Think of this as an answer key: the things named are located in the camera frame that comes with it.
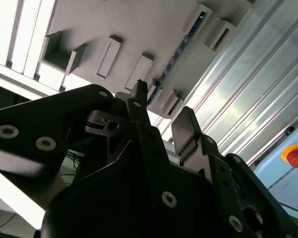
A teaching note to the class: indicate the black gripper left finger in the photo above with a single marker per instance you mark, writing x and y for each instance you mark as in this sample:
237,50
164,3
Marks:
39,119

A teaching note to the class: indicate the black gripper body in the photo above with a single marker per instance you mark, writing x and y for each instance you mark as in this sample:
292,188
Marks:
109,203

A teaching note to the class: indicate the blue RAM stick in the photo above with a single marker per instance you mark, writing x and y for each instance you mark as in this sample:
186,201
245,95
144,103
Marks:
169,66

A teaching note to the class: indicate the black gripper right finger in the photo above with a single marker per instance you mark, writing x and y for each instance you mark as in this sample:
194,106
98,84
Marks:
213,163

